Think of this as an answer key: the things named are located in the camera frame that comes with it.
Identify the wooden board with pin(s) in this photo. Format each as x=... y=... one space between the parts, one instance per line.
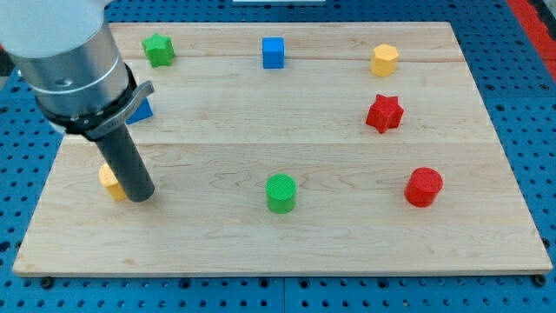
x=223 y=125

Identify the red star block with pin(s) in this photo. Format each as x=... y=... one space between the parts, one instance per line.
x=385 y=113

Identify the green star block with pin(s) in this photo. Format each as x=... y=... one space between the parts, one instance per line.
x=159 y=50

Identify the yellow hexagon block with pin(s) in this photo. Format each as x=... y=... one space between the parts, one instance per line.
x=384 y=60

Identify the red cylinder block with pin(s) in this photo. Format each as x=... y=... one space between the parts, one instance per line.
x=423 y=187

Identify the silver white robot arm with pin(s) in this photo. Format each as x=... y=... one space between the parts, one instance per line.
x=67 y=54

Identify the yellow heart block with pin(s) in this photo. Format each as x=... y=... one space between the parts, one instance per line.
x=109 y=181

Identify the blue cube block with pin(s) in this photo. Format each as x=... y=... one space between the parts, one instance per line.
x=273 y=52

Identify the blue triangle block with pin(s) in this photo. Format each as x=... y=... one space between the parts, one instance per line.
x=143 y=112

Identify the green cylinder block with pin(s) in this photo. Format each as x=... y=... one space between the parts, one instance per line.
x=281 y=193

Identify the black clamp ring with lever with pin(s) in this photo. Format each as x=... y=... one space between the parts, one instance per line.
x=101 y=122

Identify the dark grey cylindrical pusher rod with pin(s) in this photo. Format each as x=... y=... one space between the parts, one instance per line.
x=122 y=156

